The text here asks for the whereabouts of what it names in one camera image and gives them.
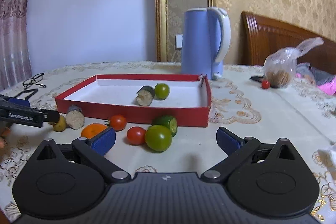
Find orange tangerine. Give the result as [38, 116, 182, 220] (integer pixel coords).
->
[81, 123, 107, 139]

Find purple sugarcane piece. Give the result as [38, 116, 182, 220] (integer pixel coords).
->
[135, 86, 155, 106]

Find green tomato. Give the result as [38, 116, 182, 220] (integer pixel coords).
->
[154, 83, 170, 100]
[145, 125, 173, 152]

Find person's left hand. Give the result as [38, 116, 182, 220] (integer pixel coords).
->
[0, 126, 11, 149]

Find black eyeglasses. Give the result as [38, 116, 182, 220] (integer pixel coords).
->
[22, 73, 47, 90]

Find yellow-brown longan fruit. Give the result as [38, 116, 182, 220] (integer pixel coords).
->
[52, 115, 67, 132]

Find red cherry tomato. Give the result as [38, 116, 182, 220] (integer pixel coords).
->
[261, 80, 270, 89]
[126, 127, 146, 145]
[109, 115, 127, 131]

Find embroidered cream tablecloth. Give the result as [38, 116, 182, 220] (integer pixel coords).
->
[1, 62, 335, 223]

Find far red cherry tomato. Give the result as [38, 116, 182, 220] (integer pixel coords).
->
[261, 80, 270, 89]

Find red shallow box lid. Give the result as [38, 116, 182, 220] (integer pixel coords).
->
[55, 74, 211, 127]

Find plastic bag of longans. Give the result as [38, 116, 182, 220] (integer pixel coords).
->
[263, 37, 324, 88]

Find green cucumber piece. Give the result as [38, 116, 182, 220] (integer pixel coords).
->
[151, 115, 178, 137]

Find pink floral curtain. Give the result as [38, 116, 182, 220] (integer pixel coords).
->
[0, 0, 31, 90]

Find wooden bed headboard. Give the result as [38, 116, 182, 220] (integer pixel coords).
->
[240, 11, 336, 75]

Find blue electric kettle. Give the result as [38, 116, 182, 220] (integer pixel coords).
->
[181, 7, 231, 80]

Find black rectangular plastic frame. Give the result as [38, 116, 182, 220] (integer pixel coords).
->
[14, 88, 38, 100]

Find black frame under bag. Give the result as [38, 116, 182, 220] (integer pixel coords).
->
[250, 76, 278, 89]

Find white wall switch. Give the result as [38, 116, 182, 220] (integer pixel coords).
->
[175, 34, 183, 50]

